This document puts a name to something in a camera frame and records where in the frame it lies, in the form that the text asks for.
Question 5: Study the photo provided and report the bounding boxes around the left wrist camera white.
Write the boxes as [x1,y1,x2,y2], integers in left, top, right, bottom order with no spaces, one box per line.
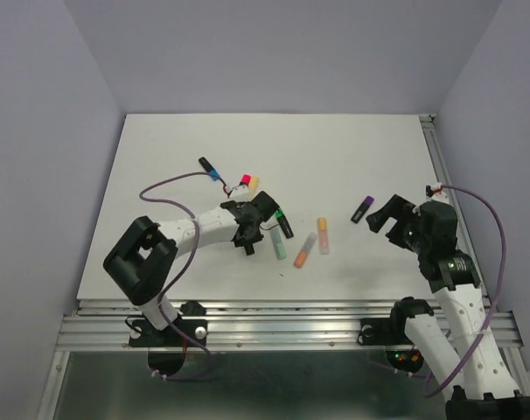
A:
[228,185,252,202]

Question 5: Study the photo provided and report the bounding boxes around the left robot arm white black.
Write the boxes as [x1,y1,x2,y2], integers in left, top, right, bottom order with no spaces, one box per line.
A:
[102,192,280,345]

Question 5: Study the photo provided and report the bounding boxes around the aluminium right rail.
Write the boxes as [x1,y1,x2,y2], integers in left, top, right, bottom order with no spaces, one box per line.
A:
[419,114,491,308]

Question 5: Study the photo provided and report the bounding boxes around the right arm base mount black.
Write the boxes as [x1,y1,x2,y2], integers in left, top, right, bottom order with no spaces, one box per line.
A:
[357,318,413,347]

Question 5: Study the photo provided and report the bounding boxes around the black highlighter purple cap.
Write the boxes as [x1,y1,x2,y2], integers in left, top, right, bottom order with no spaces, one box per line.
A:
[351,196,374,224]

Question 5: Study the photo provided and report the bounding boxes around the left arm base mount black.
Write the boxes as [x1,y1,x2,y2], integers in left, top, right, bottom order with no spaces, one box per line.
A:
[124,300,208,348]

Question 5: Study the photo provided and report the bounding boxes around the black highlighter blue cap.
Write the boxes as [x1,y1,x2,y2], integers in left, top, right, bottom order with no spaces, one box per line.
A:
[198,157,220,181]

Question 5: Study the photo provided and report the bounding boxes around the pastel pink highlighter orange cap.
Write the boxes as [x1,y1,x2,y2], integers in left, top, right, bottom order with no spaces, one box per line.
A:
[317,217,330,255]

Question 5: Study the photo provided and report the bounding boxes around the grey highlighter orange cap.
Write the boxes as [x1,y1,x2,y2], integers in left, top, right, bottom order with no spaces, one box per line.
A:
[293,232,317,269]

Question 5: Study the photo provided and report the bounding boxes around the black highlighter pink cap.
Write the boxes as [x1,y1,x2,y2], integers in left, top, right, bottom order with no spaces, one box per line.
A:
[240,174,251,186]

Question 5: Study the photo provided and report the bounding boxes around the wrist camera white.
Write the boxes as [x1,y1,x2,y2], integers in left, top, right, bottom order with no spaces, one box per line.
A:
[425,182,450,205]
[228,185,252,202]

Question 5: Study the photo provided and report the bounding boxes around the black highlighter green cap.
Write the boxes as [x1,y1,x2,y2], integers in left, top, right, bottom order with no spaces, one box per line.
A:
[275,208,294,239]

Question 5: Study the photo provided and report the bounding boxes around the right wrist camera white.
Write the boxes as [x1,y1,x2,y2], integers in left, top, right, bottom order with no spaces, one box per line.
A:
[425,182,450,205]

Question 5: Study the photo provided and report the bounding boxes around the aluminium front rail frame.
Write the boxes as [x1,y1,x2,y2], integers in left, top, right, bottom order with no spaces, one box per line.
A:
[37,299,528,420]

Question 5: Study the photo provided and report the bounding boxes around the pastel green highlighter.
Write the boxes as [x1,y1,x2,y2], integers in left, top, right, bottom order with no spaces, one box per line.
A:
[269,227,287,260]

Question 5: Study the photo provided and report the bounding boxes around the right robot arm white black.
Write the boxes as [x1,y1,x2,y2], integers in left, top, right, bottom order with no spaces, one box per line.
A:
[366,186,530,419]

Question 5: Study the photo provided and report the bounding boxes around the pale yellow highlighter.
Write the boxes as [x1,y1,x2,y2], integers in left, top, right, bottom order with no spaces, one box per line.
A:
[248,176,259,192]

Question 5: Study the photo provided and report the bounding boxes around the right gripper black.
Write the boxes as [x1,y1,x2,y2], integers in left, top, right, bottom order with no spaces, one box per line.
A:
[363,193,429,254]

